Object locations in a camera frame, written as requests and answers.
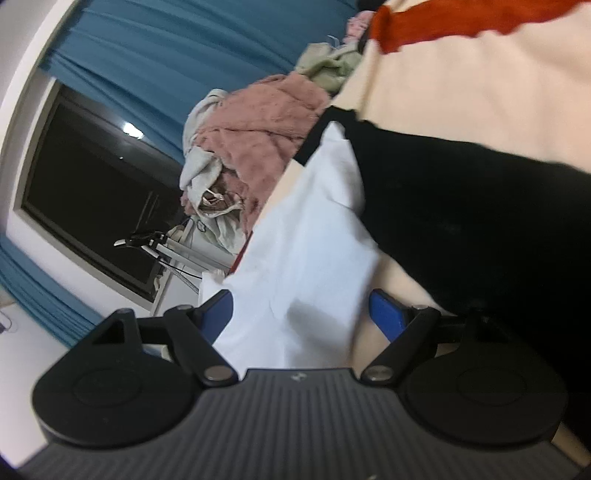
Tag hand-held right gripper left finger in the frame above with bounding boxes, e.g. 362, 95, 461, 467
90, 289, 239, 387

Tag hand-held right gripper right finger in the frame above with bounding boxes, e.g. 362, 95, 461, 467
360, 288, 497, 384

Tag white t-shirt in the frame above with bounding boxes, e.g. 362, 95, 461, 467
198, 121, 384, 370

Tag garment steamer stand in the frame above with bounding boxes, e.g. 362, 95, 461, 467
115, 228, 232, 296

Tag green printed blanket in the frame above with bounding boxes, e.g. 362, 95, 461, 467
168, 218, 234, 257

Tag white hooded garment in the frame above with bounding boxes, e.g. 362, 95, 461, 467
179, 90, 245, 252

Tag blue curtain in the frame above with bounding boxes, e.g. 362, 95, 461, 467
39, 0, 361, 164
0, 235, 109, 349

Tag dark window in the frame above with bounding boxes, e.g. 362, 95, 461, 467
21, 83, 185, 303

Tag pink fluffy blanket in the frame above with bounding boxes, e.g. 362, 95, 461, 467
182, 74, 331, 236

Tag striped fleece blanket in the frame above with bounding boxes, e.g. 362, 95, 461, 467
231, 0, 591, 462

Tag light green blanket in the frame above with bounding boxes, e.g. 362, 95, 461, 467
295, 41, 363, 93

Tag pink garment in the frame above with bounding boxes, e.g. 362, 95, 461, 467
346, 10, 376, 43

